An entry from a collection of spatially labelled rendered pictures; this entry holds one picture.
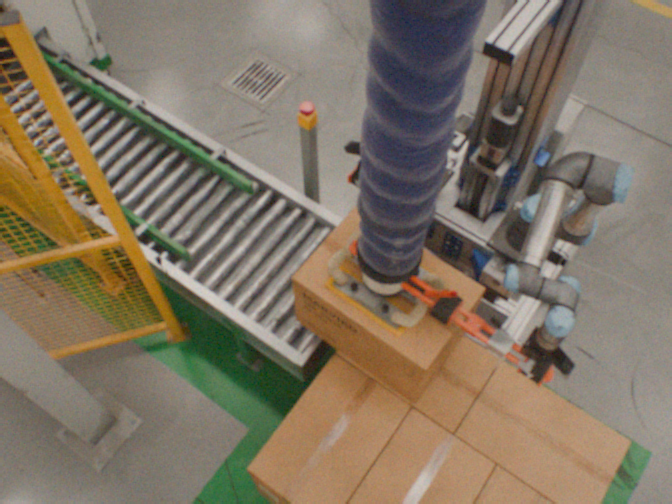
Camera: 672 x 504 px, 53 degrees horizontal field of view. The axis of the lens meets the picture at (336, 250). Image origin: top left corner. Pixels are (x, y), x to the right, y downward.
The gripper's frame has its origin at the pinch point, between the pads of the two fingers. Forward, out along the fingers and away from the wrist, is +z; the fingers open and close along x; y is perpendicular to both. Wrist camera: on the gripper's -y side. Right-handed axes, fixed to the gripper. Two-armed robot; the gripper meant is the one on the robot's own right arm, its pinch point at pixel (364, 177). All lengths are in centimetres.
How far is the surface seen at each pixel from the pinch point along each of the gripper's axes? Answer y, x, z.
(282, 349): 3, -58, 60
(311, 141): -45, 22, 37
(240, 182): -67, -6, 59
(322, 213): -26, 6, 61
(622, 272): 105, 106, 120
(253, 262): -36, -33, 65
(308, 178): -47, 20, 67
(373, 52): 22, -33, -106
